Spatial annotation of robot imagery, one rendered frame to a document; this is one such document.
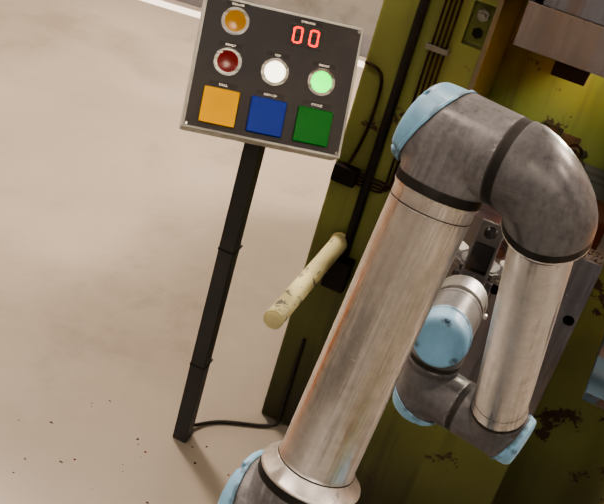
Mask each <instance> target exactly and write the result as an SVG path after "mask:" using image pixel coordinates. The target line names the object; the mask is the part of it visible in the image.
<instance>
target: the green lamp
mask: <svg viewBox="0 0 604 504"><path fill-rule="evenodd" d="M311 85H312V87H313V89H314V90H315V91H317V92H321V93H323V92H326V91H328V90H329V89H330V87H331V85H332V79H331V77H330V75H329V74H328V73H326V72H324V71H319V72H316V73H315V74H314V75H313V76H312V78H311Z"/></svg>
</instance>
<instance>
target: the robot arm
mask: <svg viewBox="0 0 604 504"><path fill-rule="evenodd" d="M391 152H392V154H393V156H395V158H396V160H398V161H401V162H400V165H399V167H398V170H397V172H396V174H395V182H394V184H393V186H392V189H391V191H390V193H389V196H388V198H387V200H386V203H385V205H384V207H383V210H382V212H381V214H380V217H379V219H378V221H377V224H376V226H375V228H374V230H373V233H372V235H371V237H370V240H369V242H368V244H367V247H366V249H365V251H364V254H363V256H362V258H361V261H360V263H359V265H358V268H357V270H356V272H355V275H354V277H353V279H352V282H351V284H350V286H349V288H348V291H347V293H346V295H345V298H344V300H343V302H342V305H341V307H340V309H339V312H338V314H337V316H336V319H335V321H334V323H333V326H332V328H331V330H330V333H329V335H328V337H327V339H326V342H325V344H324V346H323V349H322V351H321V353H320V356H319V358H318V360H317V363H316V365H315V367H314V370H313V372H312V374H311V377H310V379H309V381H308V384H307V386H306V388H305V391H304V393H303V395H302V397H301V400H300V402H299V404H298V407H297V409H296V411H295V414H294V416H293V418H292V421H291V423H290V425H289V428H288V430H287V432H286V435H285V437H284V439H283V441H279V442H275V443H272V444H270V445H268V446H267V447H266V448H265V449H264V450H258V451H256V452H254V453H252V454H251V455H249V456H248V457H247V458H246V459H245V460H244V461H243V462H242V466H241V468H240V469H239V468H237V469H236V470H235V471H234V473H233V474H232V476H231V477H230V479H229V480H228V482H227V484H226V486H225V487H224V489H223V491H222V494H221V496H220V498H219V501H218V504H357V501H358V499H359V497H360V494H361V488H360V484H359V482H358V480H357V478H356V476H355V472H356V470H357V468H358V466H359V464H360V462H361V459H362V457H363V455H364V453H365V451H366V449H367V446H368V444H369V442H370V440H371V438H372V436H373V433H374V431H375V429H376V427H377V425H378V423H379V420H380V418H381V416H382V414H383V412H384V410H385V407H386V405H387V403H388V401H389V399H390V397H391V395H392V392H393V403H394V406H395V408H396V410H397V411H398V412H399V413H400V415H401V416H403V417H404V418H405V419H406V420H408V421H410V422H412V423H415V424H418V425H420V426H431V425H434V424H438V425H439V426H441V427H443V428H444V429H447V430H449V431H450V432H452V433H453V434H455V435H456V436H458V437H460V438H461V439H463V440H464V441H466V442H468V443H469V444H471V445H472V446H474V447H476V448H477V449H479V450H480V451H482V452H484V453H485V454H487V455H488V456H490V458H491V459H495V460H497V461H498V462H500V463H502V464H505V465H507V464H510V463H511V462H512V461H513V460H514V459H515V457H516V456H517V455H518V453H519V452H520V450H521V449H522V447H523V446H524V444H525V443H526V441H527V440H528V438H529V437H530V435H531V433H532V432H533V430H534V428H535V426H536V420H535V419H534V418H533V416H532V415H530V414H528V412H529V404H530V401H531V398H532V395H533V391H534V388H535V385H536V382H537V379H538V375H539V372H540V369H541V366H542V362H543V359H544V356H545V353H546V350H547V346H548V343H549V340H550V337H551V333H552V330H553V327H554V324H555V320H556V317H557V314H558V311H559V308H560V304H561V301H562V298H563V295H564V291H565V288H566V285H567V282H568V278H569V275H570V272H571V269H572V266H573V262H574V261H576V260H578V259H580V258H581V257H583V256H584V255H585V254H586V253H587V252H588V251H589V249H590V248H591V246H592V244H593V241H594V237H595V234H596V231H597V227H598V207H597V201H596V196H595V193H594V190H593V187H592V185H591V182H590V179H589V177H588V175H587V173H586V172H585V170H584V168H583V166H582V164H581V162H580V161H579V159H578V158H577V157H576V155H575V154H574V152H573V151H572V150H571V148H570V147H569V146H568V145H567V144H566V143H565V142H564V141H563V140H562V139H561V137H560V136H558V135H557V134H556V133H555V132H553V131H552V130H551V129H550V128H548V127H547V126H545V125H543V124H541V123H539V122H537V121H532V120H530V119H528V118H527V117H525V116H523V115H521V114H519V113H516V112H514V111H512V110H510V109H508V108H506V107H504V106H502V105H499V104H497V103H495V102H493V101H491V100H489V99H487V98H485V97H482V96H480V95H478V93H477V92H476V91H474V90H467V89H464V88H462V87H460V86H457V85H455V84H452V83H448V82H443V83H439V84H436V85H434V86H432V87H430V88H428V89H427V90H426V91H424V92H423V93H422V94H421V95H420V96H419V97H418V98H417V99H416V100H415V101H414V102H413V103H412V105H411V106H410V107H409V108H408V110H407V111H406V113H405V114H404V116H403V117H402V119H401V121H400V122H399V124H398V126H397V128H396V130H395V133H394V135H393V138H392V145H391ZM482 203H485V204H487V205H489V206H491V207H493V208H495V209H496V210H497V211H498V212H499V213H500V215H501V216H502V221H501V224H498V223H496V222H493V221H490V220H488V219H482V220H481V223H480V225H479V228H478V230H477V233H476V235H475V238H474V240H473V243H472V245H471V248H470V250H469V251H468V249H469V247H468V245H467V244H466V243H465V242H463V239H464V237H465V235H466V232H467V230H468V228H469V226H470V224H471V222H472V219H473V217H474V215H475V214H477V213H478V212H479V209H480V207H481V205H482ZM503 238H504V239H505V241H506V242H507V244H508V248H507V253H506V257H505V260H502V261H500V263H499V264H498V263H496V262H495V258H496V256H497V253H498V251H499V248H500V246H501V243H502V241H503ZM453 262H454V263H455V265H457V267H458V268H455V271H454V273H453V276H450V277H447V278H446V276H447V273H448V271H449V269H450V267H451V265H452V263H453ZM445 278H446V279H445ZM493 281H496V282H500V284H499V288H498V292H497V297H496V301H495V306H494V310H493V314H492V319H491V323H490V328H489V332H488V336H487V341H486V345H485V350H484V354H483V358H482V363H481V367H480V372H479V376H478V380H477V384H476V383H474V382H472V381H470V380H469V379H467V378H465V377H464V376H462V375H460V374H458V373H459V371H460V368H461V366H462V364H463V361H464V359H465V356H466V354H467V352H468V350H469V348H470V346H471V343H472V340H473V337H474V335H475V333H476V331H477V329H478V327H479V325H480V323H481V320H482V319H484V320H486V319H487V314H485V312H486V310H487V307H488V296H489V294H490V291H491V290H490V289H491V287H492V285H493ZM393 390H394V391H393Z"/></svg>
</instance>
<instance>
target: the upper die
mask: <svg viewBox="0 0 604 504"><path fill-rule="evenodd" d="M543 2H544V0H535V1H531V0H529V1H528V4H527V6H526V9H525V12H524V15H523V17H522V20H521V23H520V25H519V28H518V31H517V33H516V36H515V39H514V42H513V45H515V46H518V47H521V48H524V49H526V50H529V51H532V52H535V53H537V54H540V55H543V56H545V57H548V58H551V59H554V60H556V61H559V62H562V63H565V64H567V65H570V66H573V67H576V68H578V69H581V70H584V71H586V72H589V73H592V74H595V75H597V76H600V77H603V78H604V26H602V25H599V24H596V23H593V22H591V21H588V20H585V19H582V18H579V17H576V16H574V15H571V14H568V13H565V12H562V11H560V10H557V9H554V8H551V7H548V6H545V5H543Z"/></svg>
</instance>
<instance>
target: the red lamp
mask: <svg viewBox="0 0 604 504"><path fill-rule="evenodd" d="M238 62H239V61H238V57H237V55H236V54H235V53H234V52H232V51H223V52H221V53H220V54H219V56H218V58H217V64H218V67H219V68H220V69H221V70H222V71H224V72H232V71H234V70H235V69H236V68H237V66H238Z"/></svg>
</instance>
